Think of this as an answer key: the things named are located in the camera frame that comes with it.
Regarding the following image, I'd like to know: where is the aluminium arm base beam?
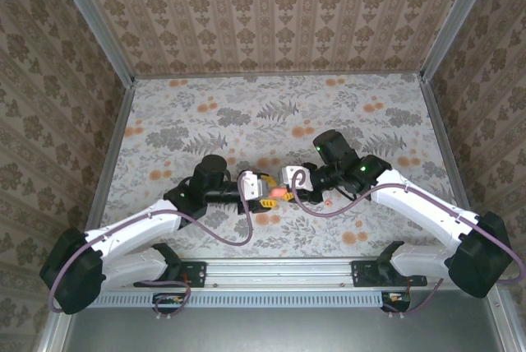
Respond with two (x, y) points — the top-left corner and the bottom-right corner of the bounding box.
(176, 257), (395, 289)

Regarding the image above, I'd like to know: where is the floral patterned table covering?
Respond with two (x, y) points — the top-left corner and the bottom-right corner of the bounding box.
(100, 74), (473, 258)

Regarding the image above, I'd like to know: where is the grey sheet metal panel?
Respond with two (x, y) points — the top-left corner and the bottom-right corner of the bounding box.
(61, 306), (509, 352)

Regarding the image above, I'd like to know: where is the black wiring connector box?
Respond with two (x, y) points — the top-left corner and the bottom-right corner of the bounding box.
(380, 290), (412, 313)
(154, 293), (190, 313)

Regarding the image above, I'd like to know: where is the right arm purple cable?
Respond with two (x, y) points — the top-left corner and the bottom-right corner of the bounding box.
(292, 170), (525, 320)

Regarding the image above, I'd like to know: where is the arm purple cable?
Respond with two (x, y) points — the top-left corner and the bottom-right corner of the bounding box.
(292, 170), (525, 320)
(48, 170), (254, 323)

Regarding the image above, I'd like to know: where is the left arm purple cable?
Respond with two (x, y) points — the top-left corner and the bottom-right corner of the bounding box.
(48, 170), (254, 323)

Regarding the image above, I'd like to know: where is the aluminium table edge rail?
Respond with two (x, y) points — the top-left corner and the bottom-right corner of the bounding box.
(133, 72), (424, 81)
(84, 82), (136, 232)
(418, 79), (472, 213)

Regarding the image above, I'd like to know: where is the grey slotted cable duct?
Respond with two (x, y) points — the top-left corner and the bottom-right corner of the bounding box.
(88, 290), (408, 308)

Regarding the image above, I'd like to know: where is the aluminium frame post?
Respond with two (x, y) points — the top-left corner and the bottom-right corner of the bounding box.
(421, 0), (501, 81)
(48, 0), (136, 88)

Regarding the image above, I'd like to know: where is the aluminium frame bar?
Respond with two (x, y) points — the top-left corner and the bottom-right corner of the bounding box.
(35, 310), (75, 352)
(488, 285), (526, 352)

